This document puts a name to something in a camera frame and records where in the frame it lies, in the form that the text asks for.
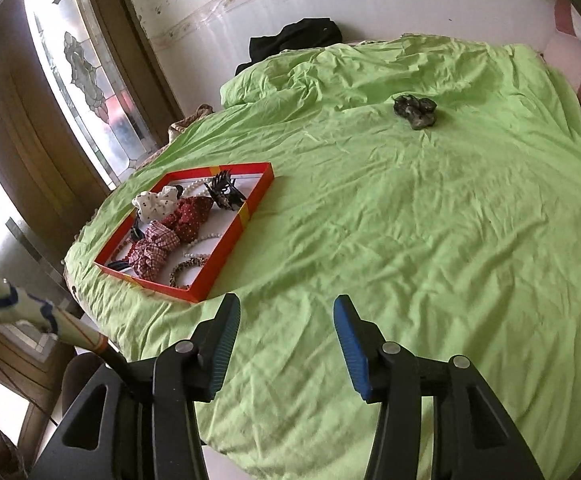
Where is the pink checked scrunchie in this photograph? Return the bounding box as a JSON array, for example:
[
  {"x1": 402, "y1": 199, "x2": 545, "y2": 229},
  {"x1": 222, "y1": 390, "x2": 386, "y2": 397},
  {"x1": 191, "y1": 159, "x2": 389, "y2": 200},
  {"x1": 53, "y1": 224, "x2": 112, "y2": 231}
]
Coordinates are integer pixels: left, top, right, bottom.
[{"x1": 127, "y1": 221, "x2": 181, "y2": 282}]

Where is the beaded headband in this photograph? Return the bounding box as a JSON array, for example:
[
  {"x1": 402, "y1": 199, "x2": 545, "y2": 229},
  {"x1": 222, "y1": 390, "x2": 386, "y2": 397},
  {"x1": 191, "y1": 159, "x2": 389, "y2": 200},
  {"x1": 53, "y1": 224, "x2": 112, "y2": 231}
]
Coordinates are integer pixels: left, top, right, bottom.
[{"x1": 168, "y1": 252, "x2": 210, "y2": 289}]

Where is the black hair band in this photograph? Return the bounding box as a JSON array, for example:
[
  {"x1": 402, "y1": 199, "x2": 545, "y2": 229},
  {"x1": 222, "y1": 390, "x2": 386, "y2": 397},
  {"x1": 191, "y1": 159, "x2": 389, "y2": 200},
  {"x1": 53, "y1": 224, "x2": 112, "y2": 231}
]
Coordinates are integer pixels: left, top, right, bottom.
[{"x1": 129, "y1": 217, "x2": 145, "y2": 242}]

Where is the red dotted scrunchie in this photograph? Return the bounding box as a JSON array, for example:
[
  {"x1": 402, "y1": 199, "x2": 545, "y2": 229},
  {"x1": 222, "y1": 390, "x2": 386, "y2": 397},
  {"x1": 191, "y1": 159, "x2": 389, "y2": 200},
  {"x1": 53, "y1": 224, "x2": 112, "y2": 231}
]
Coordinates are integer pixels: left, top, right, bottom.
[{"x1": 161, "y1": 195, "x2": 213, "y2": 244}]

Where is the white cherry print scrunchie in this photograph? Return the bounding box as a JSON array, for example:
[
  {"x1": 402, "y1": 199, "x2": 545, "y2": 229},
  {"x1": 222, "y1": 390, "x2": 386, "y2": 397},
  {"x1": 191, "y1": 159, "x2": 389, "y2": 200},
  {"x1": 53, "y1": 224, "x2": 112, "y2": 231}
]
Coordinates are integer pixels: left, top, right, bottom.
[{"x1": 131, "y1": 185, "x2": 183, "y2": 223}]

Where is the black flower hair claw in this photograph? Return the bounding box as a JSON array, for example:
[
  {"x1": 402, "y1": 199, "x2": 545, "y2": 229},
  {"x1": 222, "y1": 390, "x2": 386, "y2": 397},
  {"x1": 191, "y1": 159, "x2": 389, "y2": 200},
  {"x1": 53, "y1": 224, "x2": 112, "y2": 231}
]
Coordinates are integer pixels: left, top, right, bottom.
[{"x1": 205, "y1": 170, "x2": 246, "y2": 211}]

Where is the blue hair clip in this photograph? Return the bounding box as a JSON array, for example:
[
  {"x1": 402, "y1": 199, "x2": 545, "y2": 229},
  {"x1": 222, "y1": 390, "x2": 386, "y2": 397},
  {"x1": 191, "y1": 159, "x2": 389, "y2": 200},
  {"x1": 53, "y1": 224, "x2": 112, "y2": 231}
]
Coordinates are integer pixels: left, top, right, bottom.
[{"x1": 106, "y1": 259, "x2": 132, "y2": 272}]

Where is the red shallow box tray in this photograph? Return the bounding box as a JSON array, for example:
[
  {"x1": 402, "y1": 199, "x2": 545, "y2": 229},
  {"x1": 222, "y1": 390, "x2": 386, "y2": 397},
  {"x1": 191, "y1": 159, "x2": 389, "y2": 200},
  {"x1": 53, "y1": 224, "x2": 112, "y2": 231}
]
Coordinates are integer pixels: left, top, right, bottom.
[{"x1": 94, "y1": 162, "x2": 274, "y2": 304}]

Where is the green bed sheet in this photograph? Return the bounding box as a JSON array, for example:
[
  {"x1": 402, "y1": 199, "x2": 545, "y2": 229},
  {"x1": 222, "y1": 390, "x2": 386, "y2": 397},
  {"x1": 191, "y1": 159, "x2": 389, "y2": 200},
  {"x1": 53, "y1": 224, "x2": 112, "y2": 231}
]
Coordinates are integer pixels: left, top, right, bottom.
[{"x1": 65, "y1": 36, "x2": 581, "y2": 479}]

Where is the brown patterned blanket edge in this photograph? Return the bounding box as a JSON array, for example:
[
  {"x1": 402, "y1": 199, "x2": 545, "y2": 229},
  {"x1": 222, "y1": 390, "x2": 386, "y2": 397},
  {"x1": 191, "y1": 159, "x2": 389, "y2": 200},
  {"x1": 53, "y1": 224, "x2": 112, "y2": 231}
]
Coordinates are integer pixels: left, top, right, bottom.
[{"x1": 168, "y1": 103, "x2": 214, "y2": 144}]

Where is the dark grey scrunchie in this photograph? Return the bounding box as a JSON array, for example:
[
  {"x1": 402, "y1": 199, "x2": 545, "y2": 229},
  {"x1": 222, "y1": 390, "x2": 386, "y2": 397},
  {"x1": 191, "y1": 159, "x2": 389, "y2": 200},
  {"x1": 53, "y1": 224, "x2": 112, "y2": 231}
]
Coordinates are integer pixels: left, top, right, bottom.
[{"x1": 393, "y1": 94, "x2": 437, "y2": 130}]

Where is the stained glass window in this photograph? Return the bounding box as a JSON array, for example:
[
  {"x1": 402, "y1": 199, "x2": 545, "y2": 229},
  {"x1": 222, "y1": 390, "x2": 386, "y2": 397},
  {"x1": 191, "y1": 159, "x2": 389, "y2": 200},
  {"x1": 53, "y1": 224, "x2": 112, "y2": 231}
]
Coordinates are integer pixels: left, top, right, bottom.
[{"x1": 0, "y1": 0, "x2": 173, "y2": 258}]

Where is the pink bolster pillow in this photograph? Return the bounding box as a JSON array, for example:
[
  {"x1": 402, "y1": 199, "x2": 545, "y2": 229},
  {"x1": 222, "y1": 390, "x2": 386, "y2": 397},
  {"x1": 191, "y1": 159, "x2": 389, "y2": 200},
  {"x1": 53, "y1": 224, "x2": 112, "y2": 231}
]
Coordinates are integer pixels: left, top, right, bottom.
[{"x1": 543, "y1": 0, "x2": 581, "y2": 103}]

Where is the black garment on bed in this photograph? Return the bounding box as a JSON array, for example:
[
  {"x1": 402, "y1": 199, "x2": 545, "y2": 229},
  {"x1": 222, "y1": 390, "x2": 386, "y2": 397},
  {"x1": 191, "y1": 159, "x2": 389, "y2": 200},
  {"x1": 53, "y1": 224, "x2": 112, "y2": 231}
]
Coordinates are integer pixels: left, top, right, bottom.
[{"x1": 235, "y1": 18, "x2": 342, "y2": 75}]

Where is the black cable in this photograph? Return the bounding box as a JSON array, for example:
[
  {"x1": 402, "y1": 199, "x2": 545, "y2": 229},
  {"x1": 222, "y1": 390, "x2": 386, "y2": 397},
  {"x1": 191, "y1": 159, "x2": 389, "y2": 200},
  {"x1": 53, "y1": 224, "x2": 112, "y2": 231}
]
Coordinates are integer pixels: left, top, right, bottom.
[{"x1": 99, "y1": 343, "x2": 144, "y2": 386}]

